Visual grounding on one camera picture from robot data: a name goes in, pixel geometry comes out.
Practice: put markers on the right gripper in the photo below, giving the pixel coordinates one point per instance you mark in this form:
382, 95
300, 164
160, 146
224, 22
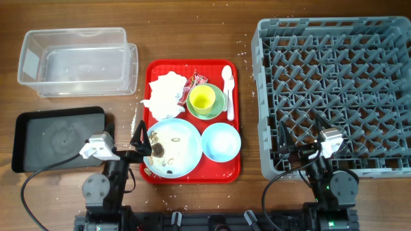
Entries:
287, 144

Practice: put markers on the large light blue plate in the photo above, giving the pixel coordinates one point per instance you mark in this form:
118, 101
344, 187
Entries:
194, 150

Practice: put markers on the white paper napkin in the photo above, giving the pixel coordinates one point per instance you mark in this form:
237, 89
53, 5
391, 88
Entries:
166, 93

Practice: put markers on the red snack wrapper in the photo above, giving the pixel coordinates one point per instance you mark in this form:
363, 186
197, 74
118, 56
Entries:
192, 82

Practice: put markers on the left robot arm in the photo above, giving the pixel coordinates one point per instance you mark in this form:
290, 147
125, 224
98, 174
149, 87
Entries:
104, 192

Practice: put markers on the green small bowl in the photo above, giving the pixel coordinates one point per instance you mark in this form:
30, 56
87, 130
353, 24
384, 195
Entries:
216, 109

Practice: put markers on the yellow plastic cup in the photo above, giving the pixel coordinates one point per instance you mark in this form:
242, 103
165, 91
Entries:
202, 99

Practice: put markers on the clear plastic waste bin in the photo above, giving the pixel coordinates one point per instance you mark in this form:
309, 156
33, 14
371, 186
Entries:
78, 62

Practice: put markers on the white plastic spoon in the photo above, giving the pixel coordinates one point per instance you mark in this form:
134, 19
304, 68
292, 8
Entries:
226, 75

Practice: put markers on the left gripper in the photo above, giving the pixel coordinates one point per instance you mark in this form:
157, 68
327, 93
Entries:
143, 149

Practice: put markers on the white plastic fork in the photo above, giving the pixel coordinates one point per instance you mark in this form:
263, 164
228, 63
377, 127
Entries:
230, 104

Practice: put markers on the black food waste tray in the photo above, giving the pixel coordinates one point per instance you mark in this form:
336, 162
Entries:
47, 137

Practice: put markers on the light blue bowl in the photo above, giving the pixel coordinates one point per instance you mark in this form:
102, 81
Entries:
221, 142

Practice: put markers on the grey dishwasher rack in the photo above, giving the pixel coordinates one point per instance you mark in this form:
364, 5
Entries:
354, 72

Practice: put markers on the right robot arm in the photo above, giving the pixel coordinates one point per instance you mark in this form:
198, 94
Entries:
334, 189

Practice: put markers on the peanut on tray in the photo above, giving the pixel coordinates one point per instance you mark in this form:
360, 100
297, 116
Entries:
147, 171

